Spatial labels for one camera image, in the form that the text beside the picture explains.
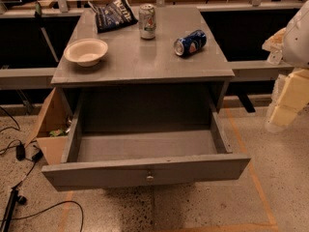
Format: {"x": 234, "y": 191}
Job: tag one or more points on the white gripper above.
{"x": 297, "y": 40}

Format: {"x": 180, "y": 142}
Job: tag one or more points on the silver green 7up can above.
{"x": 147, "y": 23}

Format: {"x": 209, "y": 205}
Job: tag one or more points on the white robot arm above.
{"x": 299, "y": 21}

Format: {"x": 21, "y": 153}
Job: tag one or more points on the blue pepsi can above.
{"x": 191, "y": 43}

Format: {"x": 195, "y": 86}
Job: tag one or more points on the grey open top drawer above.
{"x": 119, "y": 138}

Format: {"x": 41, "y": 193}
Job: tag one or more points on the grey cabinet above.
{"x": 143, "y": 85}

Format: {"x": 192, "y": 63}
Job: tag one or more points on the dark blue chip bag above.
{"x": 115, "y": 15}

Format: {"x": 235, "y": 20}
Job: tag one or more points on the white bowl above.
{"x": 86, "y": 52}

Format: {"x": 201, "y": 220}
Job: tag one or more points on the cardboard box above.
{"x": 54, "y": 116}

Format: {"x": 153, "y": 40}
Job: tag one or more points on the black power adapter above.
{"x": 20, "y": 152}

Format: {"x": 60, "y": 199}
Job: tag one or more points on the black tripod leg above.
{"x": 15, "y": 198}

